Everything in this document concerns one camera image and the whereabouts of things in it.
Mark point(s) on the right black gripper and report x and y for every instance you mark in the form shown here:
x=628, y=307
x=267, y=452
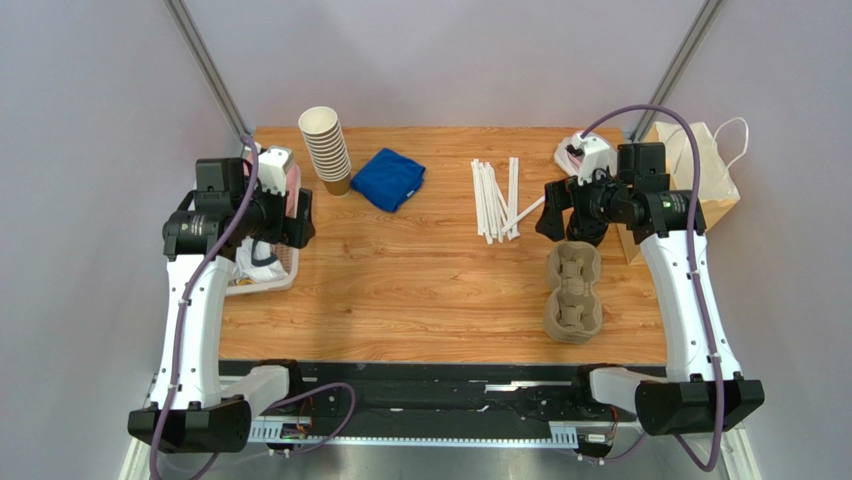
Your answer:
x=570, y=202

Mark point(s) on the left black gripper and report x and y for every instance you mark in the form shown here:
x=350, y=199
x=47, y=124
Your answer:
x=291, y=231

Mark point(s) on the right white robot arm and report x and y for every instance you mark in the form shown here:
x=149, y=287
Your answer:
x=703, y=389

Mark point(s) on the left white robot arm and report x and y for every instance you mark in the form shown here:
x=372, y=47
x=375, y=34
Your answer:
x=190, y=411

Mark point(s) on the stack of black lids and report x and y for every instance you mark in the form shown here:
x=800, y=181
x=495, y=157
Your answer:
x=586, y=230

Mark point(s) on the white plastic basket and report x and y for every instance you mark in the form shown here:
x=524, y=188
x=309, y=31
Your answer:
x=252, y=213

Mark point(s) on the white crumpled garment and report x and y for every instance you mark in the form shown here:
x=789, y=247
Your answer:
x=260, y=262

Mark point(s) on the white pink mesh pouch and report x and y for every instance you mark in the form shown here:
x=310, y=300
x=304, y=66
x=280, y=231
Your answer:
x=568, y=156

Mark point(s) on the blue folded cloth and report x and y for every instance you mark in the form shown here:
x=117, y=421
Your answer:
x=388, y=180

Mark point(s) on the stack of paper cups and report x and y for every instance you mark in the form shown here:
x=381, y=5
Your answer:
x=323, y=136

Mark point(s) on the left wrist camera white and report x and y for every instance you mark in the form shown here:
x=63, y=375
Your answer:
x=277, y=171

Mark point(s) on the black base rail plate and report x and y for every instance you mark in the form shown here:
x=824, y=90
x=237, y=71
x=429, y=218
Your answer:
x=386, y=401

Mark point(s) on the left aluminium frame post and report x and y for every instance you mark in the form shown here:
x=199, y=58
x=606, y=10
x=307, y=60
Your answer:
x=193, y=38

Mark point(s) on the aluminium frame post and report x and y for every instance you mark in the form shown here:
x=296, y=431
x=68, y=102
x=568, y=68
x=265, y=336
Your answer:
x=193, y=38
x=688, y=48

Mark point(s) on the right aluminium frame post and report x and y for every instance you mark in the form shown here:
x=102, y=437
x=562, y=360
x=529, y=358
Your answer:
x=688, y=48

